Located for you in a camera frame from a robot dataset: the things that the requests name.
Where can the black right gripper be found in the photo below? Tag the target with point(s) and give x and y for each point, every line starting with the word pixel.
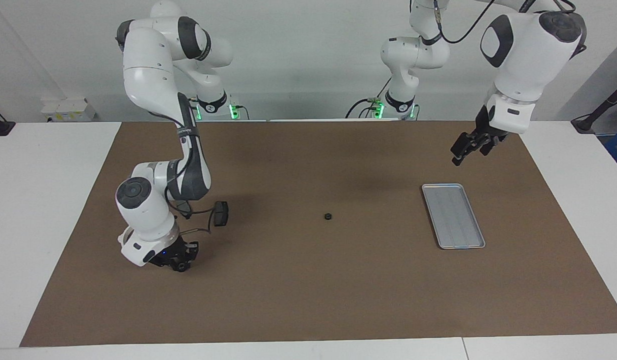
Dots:
pixel 172 252

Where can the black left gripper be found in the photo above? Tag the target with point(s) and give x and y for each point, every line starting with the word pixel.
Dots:
pixel 491 136

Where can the large black bearing gear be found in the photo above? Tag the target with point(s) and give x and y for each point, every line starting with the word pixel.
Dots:
pixel 182 267

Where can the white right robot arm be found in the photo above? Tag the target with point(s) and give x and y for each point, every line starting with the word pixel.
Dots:
pixel 148 70

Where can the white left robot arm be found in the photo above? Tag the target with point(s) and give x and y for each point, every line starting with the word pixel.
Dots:
pixel 523 65

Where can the silver metal tray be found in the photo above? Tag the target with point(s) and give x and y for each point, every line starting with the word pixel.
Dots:
pixel 456 225

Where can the long curved brake pad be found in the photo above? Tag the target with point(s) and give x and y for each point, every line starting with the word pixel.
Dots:
pixel 187 212

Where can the short rectangular brake pad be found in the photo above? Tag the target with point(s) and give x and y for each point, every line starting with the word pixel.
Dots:
pixel 221 213

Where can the black angled stand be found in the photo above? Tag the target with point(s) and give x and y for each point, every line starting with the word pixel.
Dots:
pixel 596 114

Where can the brown table mat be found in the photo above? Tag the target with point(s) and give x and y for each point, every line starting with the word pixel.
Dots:
pixel 308 300

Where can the white power socket box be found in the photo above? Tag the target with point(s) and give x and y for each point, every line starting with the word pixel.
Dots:
pixel 68 110

